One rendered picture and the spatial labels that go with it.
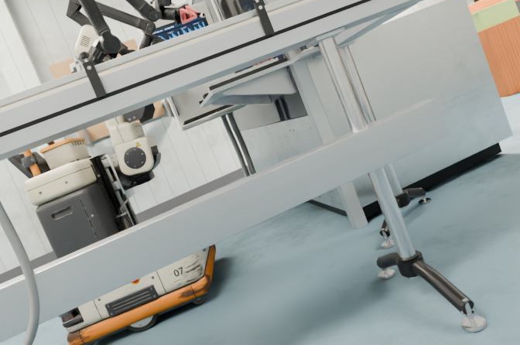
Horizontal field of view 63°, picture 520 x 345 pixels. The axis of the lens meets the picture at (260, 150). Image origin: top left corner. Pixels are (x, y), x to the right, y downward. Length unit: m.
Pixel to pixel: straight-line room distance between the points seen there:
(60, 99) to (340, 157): 0.74
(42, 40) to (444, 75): 4.46
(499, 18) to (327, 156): 3.50
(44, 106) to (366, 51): 1.53
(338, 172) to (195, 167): 4.29
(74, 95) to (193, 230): 0.44
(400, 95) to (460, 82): 0.35
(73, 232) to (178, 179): 3.43
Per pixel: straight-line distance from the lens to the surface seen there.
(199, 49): 1.14
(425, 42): 2.37
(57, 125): 1.14
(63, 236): 2.10
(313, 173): 1.20
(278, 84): 2.12
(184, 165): 5.42
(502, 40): 4.49
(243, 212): 1.16
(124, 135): 2.12
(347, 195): 2.12
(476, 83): 2.51
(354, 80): 1.91
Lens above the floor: 0.71
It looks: 5 degrees down
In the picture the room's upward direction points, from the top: 22 degrees counter-clockwise
